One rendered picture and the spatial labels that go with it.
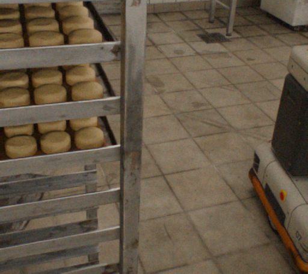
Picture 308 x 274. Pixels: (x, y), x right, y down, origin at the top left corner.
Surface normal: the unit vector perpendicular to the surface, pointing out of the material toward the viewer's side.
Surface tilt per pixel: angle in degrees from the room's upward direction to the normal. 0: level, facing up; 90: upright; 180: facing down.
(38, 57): 90
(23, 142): 0
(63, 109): 90
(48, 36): 0
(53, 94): 0
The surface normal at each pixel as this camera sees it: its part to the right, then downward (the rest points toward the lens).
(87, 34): 0.04, -0.86
